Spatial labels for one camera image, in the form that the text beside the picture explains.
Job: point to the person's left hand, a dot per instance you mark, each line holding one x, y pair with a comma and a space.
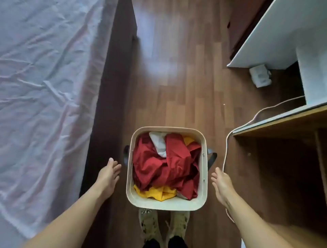
107, 178

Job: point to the person's right hand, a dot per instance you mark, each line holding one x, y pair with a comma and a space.
223, 186

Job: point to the person's right fingers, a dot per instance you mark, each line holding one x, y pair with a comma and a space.
216, 176

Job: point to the person's left fingers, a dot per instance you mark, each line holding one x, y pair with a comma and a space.
113, 167

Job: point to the person's left forearm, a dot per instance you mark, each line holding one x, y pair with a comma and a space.
69, 224

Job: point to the person's right forearm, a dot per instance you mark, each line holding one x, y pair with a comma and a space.
253, 227

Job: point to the yellow garment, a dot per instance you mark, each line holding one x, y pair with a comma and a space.
157, 193

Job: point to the white garment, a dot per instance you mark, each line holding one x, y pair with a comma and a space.
159, 144

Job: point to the red garment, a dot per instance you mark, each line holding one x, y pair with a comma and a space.
166, 166

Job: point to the beige laundry basket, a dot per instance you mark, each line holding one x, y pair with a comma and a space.
167, 204

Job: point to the person's right patterned shoe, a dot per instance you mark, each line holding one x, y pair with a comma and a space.
178, 224

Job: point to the person's patterned shoe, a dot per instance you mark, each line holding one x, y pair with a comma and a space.
178, 224
149, 224

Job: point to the person's left patterned shoe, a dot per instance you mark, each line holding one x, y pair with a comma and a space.
149, 224

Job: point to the person's dark trousers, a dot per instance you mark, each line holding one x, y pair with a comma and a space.
166, 243

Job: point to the wooden table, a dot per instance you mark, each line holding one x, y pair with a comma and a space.
286, 125

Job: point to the white bed sheet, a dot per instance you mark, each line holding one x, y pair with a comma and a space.
43, 102

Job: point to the white desk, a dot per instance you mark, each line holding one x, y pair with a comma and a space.
276, 35

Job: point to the dark wooden cabinet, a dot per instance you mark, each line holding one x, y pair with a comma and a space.
242, 23

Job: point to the dark wooden bed frame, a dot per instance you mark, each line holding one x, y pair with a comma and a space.
109, 107

